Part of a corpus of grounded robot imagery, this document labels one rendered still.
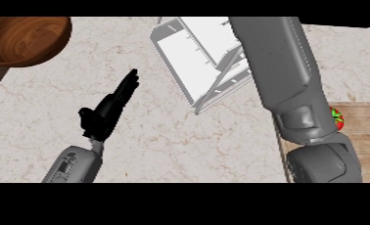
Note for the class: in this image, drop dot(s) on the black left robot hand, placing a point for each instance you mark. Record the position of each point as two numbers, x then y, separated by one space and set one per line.
106 111

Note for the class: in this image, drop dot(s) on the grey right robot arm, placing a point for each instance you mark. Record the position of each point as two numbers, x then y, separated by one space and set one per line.
284 82

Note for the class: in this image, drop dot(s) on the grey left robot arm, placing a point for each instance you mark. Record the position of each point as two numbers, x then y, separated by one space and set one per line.
72 166

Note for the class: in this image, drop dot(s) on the wooden cutting board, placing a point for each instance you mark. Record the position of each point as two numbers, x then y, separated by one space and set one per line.
355 137

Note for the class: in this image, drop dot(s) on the brown wooden bowl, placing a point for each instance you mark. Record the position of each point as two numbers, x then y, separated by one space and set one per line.
30 39

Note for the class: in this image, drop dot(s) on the red and green fruit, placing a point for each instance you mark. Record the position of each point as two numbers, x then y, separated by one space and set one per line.
337 117

